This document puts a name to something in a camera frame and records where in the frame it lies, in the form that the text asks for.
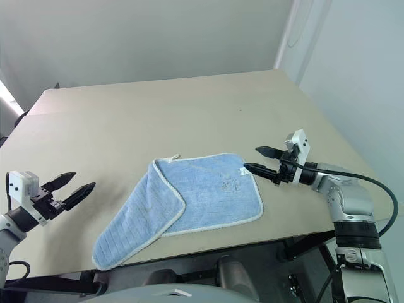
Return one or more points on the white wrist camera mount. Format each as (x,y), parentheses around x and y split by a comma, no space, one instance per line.
(302,142)
(19,189)

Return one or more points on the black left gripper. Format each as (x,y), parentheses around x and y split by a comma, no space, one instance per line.
(47,205)

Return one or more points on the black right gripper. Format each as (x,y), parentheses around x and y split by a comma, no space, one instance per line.
(285,170)

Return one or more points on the small black background object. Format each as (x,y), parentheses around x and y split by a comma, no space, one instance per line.
(57,86)

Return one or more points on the white background furniture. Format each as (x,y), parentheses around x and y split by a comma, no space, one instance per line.
(8,104)

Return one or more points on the black table frame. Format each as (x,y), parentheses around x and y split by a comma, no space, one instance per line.
(63,282)

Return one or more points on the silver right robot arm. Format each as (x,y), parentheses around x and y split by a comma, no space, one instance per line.
(350,202)

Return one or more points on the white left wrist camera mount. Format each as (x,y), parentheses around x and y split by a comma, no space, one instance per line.
(19,189)

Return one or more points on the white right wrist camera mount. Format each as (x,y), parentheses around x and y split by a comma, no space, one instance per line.
(302,142)

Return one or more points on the grey rounded robot torso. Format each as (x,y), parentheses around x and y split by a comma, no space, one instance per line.
(164,293)

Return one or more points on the blue microfibre cloth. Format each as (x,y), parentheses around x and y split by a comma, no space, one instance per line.
(205,195)

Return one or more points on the grey-brown rounded cylinder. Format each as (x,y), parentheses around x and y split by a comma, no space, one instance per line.
(235,273)

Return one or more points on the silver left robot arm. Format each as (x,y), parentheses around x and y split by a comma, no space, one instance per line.
(14,224)

